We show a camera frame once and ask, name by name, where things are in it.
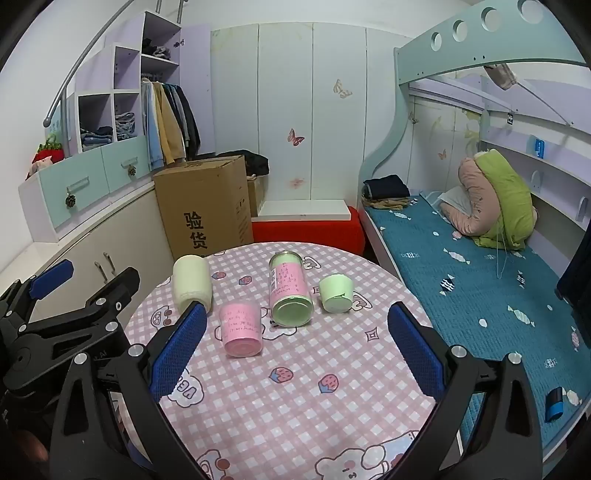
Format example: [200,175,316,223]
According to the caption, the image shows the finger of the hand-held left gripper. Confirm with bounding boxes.
[28,267,140,337]
[0,259,75,333]

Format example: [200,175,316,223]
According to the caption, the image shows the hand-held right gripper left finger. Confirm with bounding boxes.
[48,301,208,480]

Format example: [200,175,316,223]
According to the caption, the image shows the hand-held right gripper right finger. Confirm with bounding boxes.
[383,302,546,480]

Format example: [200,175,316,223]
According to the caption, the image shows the cream cup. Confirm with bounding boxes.
[172,255,213,315]

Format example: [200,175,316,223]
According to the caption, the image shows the small green cup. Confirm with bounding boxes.
[320,274,355,313]

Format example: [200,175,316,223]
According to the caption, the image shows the tall green cup pink label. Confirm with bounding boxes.
[269,250,315,327]

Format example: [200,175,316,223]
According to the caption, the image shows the white low cabinet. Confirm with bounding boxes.
[0,185,168,324]

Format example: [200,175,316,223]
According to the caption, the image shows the teal printed bed sheet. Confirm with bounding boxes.
[369,189,591,462]

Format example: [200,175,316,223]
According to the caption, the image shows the teal drawer cabinet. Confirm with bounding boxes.
[18,136,156,243]

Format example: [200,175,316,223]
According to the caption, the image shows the large cardboard box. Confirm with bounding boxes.
[153,155,254,262]

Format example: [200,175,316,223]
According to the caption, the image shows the round checkered table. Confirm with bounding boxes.
[124,242,437,480]

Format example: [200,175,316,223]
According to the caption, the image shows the red plush toy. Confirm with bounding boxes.
[28,134,65,179]

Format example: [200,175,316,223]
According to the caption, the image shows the blue and black device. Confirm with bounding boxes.
[545,387,565,422]

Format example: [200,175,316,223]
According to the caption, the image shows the folded dark clothes pile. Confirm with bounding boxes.
[80,126,114,151]

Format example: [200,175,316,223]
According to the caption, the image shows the folded tan clothes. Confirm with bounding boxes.
[362,196,410,212]

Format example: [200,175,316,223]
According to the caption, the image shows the white pillow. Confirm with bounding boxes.
[436,187,476,219]

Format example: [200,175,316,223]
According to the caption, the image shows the light blue hanging shirt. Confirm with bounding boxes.
[141,80,165,172]

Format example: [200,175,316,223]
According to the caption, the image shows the red stool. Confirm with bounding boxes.
[252,207,366,256]

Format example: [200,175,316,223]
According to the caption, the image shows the small cardboard box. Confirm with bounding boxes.
[247,177,267,217]

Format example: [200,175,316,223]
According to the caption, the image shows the folded jeans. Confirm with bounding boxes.
[115,112,138,142]

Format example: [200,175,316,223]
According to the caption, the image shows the tan hanging jacket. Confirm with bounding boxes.
[154,83,188,164]

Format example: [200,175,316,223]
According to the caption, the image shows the folded dark navy clothes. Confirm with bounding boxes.
[363,175,411,200]

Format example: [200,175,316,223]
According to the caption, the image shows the dark cloth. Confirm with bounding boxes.
[556,240,591,320]

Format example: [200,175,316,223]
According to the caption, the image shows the dark hanging jackets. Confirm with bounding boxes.
[173,83,202,160]

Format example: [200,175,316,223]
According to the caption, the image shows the pink plush pillow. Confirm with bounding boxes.
[438,157,498,237]

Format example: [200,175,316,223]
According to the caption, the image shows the green blanket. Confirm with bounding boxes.
[471,150,539,251]

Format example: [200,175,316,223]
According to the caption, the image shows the white board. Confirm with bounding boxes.
[257,200,352,222]

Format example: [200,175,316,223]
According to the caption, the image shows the black cloth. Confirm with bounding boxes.
[217,150,270,177]

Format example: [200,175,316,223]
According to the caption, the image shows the purple wardrobe shelf unit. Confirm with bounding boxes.
[74,10,216,158]

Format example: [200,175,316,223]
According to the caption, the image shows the folded grey clothes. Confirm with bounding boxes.
[141,39,172,60]

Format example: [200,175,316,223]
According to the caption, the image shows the grey hanging cloth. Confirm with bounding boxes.
[483,63,518,91]

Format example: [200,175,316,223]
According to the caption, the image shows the curved metal rail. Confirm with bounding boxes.
[43,0,163,129]

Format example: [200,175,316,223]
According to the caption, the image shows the pale green bunk bed frame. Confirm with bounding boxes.
[359,0,591,467]

